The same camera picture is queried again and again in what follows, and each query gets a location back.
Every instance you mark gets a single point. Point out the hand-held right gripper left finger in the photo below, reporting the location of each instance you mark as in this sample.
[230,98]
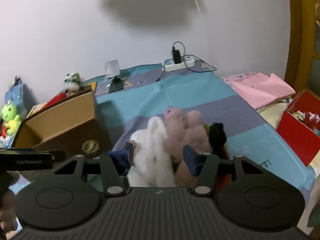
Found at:
[128,155]

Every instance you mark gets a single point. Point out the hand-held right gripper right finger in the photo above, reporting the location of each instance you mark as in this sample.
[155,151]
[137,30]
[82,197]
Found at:
[191,160]

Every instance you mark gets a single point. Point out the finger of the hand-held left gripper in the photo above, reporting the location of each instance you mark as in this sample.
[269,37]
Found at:
[30,160]

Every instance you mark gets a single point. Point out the white plush toy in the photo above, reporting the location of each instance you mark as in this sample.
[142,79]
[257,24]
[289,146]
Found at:
[152,155]

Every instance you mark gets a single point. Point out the black sock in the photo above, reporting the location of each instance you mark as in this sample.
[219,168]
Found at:
[217,133]

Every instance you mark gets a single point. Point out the brown cardboard box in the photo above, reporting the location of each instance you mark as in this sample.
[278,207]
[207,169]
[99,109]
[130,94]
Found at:
[62,120]

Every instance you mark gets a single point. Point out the person's left hand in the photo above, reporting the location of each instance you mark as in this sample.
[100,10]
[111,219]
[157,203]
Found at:
[7,210]

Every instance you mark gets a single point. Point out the green frog plush toy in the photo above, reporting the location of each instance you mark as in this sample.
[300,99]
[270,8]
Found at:
[11,118]

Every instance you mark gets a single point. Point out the colourful picture book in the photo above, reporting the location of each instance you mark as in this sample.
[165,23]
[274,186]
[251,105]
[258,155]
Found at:
[35,108]

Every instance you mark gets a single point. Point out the blue patchwork bedsheet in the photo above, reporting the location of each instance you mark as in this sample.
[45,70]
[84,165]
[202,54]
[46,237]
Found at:
[195,97]

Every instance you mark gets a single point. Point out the red plush toy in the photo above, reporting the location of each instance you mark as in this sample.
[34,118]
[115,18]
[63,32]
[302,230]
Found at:
[56,99]

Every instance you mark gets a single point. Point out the blue toy package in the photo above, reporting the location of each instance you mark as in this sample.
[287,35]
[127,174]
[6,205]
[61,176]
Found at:
[15,87]

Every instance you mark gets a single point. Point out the orange book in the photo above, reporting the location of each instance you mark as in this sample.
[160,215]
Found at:
[91,85]

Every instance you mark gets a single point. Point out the small light on stand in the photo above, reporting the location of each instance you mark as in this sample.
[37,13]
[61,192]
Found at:
[113,70]

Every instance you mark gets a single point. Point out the small doll with green hat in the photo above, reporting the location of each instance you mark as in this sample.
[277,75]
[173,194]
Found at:
[72,81]

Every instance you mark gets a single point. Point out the white power strip with charger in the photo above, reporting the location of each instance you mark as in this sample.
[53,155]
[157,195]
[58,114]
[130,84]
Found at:
[200,67]

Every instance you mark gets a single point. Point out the cream pillow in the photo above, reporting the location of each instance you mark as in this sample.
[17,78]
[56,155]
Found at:
[272,112]

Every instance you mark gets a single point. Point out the pink cloth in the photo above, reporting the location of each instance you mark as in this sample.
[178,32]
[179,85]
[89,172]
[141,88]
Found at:
[260,90]

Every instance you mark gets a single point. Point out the black charger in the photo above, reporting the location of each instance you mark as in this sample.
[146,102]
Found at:
[176,55]

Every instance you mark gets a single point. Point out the red box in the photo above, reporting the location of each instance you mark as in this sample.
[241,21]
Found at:
[295,135]

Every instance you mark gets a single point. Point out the red white patterned cloth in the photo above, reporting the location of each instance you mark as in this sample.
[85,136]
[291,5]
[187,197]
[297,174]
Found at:
[311,120]

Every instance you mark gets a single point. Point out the yellow wooden frame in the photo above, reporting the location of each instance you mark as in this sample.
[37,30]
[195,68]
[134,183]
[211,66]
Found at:
[303,30]

